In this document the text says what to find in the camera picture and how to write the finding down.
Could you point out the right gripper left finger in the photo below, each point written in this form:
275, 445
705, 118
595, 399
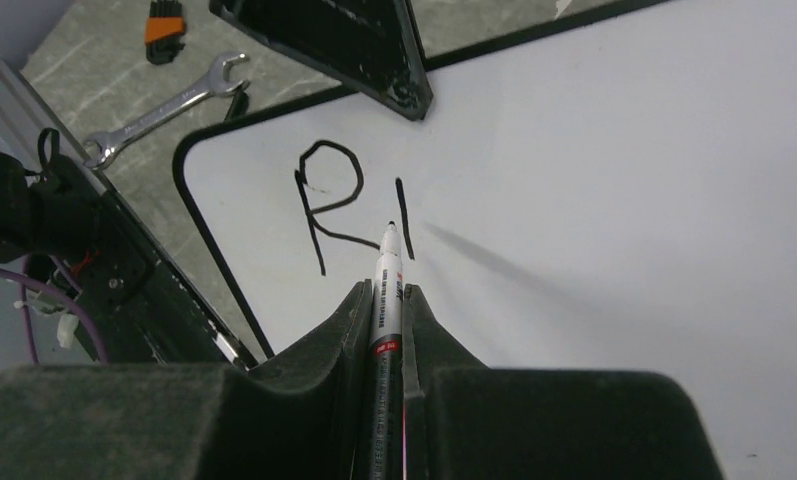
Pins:
295, 416

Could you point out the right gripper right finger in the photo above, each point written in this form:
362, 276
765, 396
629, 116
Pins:
465, 420

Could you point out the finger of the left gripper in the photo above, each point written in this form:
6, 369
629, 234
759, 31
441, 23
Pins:
370, 46

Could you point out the white whiteboard marker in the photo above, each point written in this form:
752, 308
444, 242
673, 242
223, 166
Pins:
386, 346

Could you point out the white whiteboard black frame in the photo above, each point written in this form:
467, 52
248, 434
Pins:
621, 195

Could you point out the orange black hex key set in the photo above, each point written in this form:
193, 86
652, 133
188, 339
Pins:
164, 30

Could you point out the silver combination wrench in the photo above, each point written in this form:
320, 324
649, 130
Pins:
215, 82

